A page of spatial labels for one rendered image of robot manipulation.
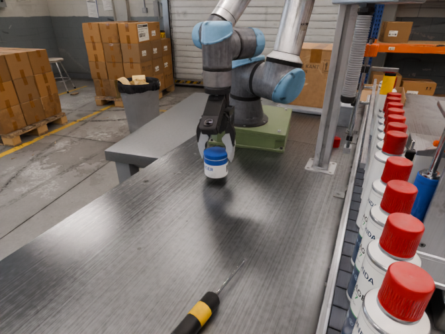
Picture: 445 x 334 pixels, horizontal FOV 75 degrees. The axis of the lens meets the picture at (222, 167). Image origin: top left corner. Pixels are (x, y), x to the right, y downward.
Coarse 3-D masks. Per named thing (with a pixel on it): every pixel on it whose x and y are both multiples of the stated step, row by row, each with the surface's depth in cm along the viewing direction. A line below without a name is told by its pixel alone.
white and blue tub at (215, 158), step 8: (208, 152) 82; (216, 152) 82; (224, 152) 82; (208, 160) 81; (216, 160) 80; (224, 160) 82; (208, 168) 82; (216, 168) 82; (224, 168) 83; (208, 176) 84; (216, 176) 83
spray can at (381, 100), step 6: (396, 78) 93; (396, 90) 95; (378, 96) 97; (384, 96) 95; (378, 102) 97; (384, 102) 96; (378, 108) 98; (372, 120) 101; (372, 126) 101; (372, 132) 102
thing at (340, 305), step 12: (360, 156) 88; (360, 168) 82; (360, 180) 76; (360, 192) 71; (348, 216) 63; (348, 228) 59; (348, 240) 56; (348, 252) 53; (348, 264) 51; (348, 276) 48; (336, 288) 46; (336, 300) 44; (336, 312) 43; (336, 324) 41
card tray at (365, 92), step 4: (364, 84) 183; (368, 84) 182; (356, 88) 185; (364, 88) 184; (376, 88) 181; (396, 88) 177; (400, 88) 176; (364, 92) 178; (368, 92) 178; (376, 92) 178; (400, 92) 177; (404, 92) 164; (364, 96) 170; (404, 96) 159; (360, 100) 162; (364, 100) 162; (404, 100) 155; (404, 104) 153
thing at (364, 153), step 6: (372, 90) 130; (372, 96) 120; (372, 102) 112; (372, 108) 105; (366, 126) 89; (366, 132) 84; (366, 138) 80; (366, 144) 76; (366, 150) 73; (366, 156) 70; (360, 162) 67
